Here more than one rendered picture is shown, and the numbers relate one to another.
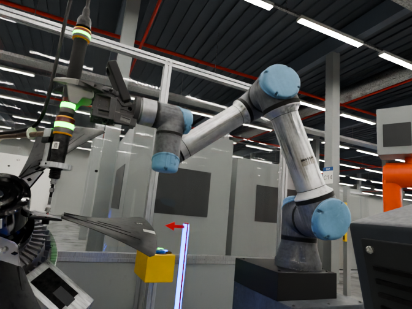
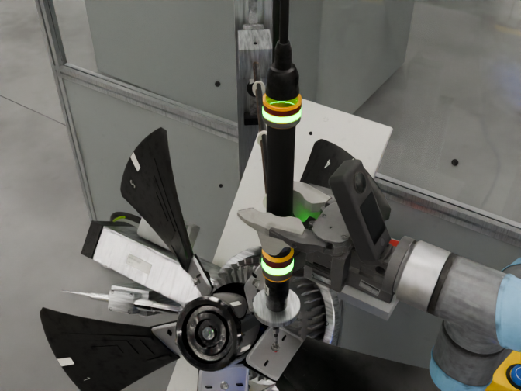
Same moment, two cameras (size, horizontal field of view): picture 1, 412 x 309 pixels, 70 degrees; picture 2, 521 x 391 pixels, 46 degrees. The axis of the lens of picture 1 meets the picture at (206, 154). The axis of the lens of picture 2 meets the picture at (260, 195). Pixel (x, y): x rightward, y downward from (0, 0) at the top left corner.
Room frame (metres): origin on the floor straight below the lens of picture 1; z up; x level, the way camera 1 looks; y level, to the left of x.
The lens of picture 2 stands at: (0.36, -0.12, 2.02)
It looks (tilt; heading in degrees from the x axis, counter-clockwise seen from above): 41 degrees down; 56
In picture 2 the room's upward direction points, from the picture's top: straight up
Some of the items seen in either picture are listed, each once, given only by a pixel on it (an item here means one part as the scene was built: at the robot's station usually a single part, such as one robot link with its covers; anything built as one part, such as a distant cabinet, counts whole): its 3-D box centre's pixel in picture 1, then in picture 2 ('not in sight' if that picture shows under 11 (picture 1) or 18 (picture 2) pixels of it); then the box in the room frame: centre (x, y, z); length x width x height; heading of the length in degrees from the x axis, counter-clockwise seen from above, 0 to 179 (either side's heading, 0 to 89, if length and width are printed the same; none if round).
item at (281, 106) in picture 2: (81, 35); (281, 109); (0.70, 0.35, 1.64); 0.04 x 0.04 x 0.03
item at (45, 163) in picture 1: (57, 148); (276, 282); (0.71, 0.36, 1.34); 0.09 x 0.07 x 0.10; 60
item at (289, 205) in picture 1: (300, 216); not in sight; (1.02, -0.34, 1.24); 0.13 x 0.12 x 0.14; 10
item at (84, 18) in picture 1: (71, 88); (279, 207); (0.70, 0.35, 1.50); 0.04 x 0.04 x 0.46
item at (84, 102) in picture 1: (73, 100); (298, 203); (0.74, 0.36, 1.48); 0.09 x 0.03 x 0.06; 99
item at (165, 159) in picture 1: (166, 153); (473, 345); (0.83, 0.11, 1.38); 0.11 x 0.08 x 0.11; 10
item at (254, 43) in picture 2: not in sight; (254, 53); (1.02, 0.89, 1.38); 0.10 x 0.07 x 0.08; 60
